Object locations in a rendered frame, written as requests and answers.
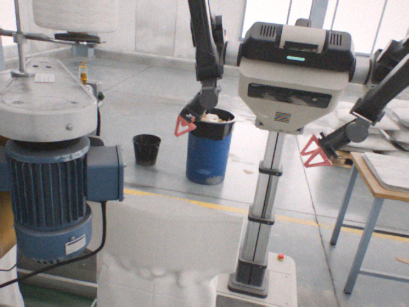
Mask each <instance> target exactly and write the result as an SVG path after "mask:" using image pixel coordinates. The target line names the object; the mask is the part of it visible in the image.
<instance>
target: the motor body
mask: <svg viewBox="0 0 409 307"><path fill-rule="evenodd" d="M89 148H90V141H89V138H88V137H87V136H85V135H84V136H82V139H81V140H80V141H79V142H78V143H77V144H75V145H73V146H71V147H67V148H64V149H57V150H32V149H26V148H24V147H21V146H19V145H17V144H16V143H15V142H14V139H9V140H8V141H7V142H6V144H5V149H6V152H7V153H6V154H5V156H6V160H7V166H8V172H9V181H10V196H11V202H12V211H13V216H14V225H12V228H13V229H15V233H16V241H17V245H18V248H19V251H20V252H21V253H22V254H23V255H24V256H25V257H26V258H27V259H29V260H31V261H33V262H35V263H40V264H56V263H61V262H64V261H68V260H70V259H73V258H75V257H76V256H78V255H79V254H81V253H82V252H83V251H84V249H86V247H87V246H88V244H89V242H90V240H91V237H92V216H94V213H92V209H91V207H90V206H89V205H88V204H87V203H86V196H84V195H83V162H84V160H85V154H86V153H87V152H88V151H89ZM9 165H10V168H11V173H12V183H13V190H12V184H11V178H10V168H9Z"/></svg>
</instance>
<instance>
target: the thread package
mask: <svg viewBox="0 0 409 307"><path fill-rule="evenodd" d="M32 11H33V20H34V22H35V24H36V25H37V26H40V27H43V28H47V29H53V30H60V31H67V33H69V34H78V35H87V34H88V33H111V32H115V31H116V30H117V24H118V0H32Z"/></svg>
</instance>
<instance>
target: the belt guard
mask: <svg viewBox="0 0 409 307"><path fill-rule="evenodd" d="M33 60H34V61H33ZM34 62H35V63H34ZM33 65H38V67H33ZM46 66H51V68H47V67H46ZM26 69H32V70H34V71H35V75H36V73H49V74H55V83H47V82H34V80H35V76H32V77H16V76H11V78H9V80H8V81H6V83H5V84H4V85H3V86H2V87H1V88H0V135H2V136H4V137H7V138H10V139H16V140H20V141H31V142H52V141H63V140H67V139H74V138H78V137H81V136H84V135H87V134H89V133H91V132H93V131H94V130H95V129H96V128H97V99H96V98H95V97H94V96H93V95H92V94H91V93H90V91H89V90H88V89H87V88H86V87H85V86H84V85H83V84H82V83H81V82H80V81H79V80H78V79H77V78H76V77H75V76H74V75H73V74H72V73H71V72H70V71H69V69H68V68H67V67H65V65H64V64H62V62H61V61H59V60H58V59H55V58H49V64H48V58H47V57H34V58H29V59H27V61H26Z"/></svg>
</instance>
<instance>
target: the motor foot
mask: <svg viewBox="0 0 409 307"><path fill-rule="evenodd" d="M6 153H7V152H6V149H5V147H4V146H0V191H10V181H9V172H8V166H7V160H6V156H5V154H6ZM9 168H10V165H9ZM10 178H11V184H12V190H13V183H12V173H11V168H10Z"/></svg>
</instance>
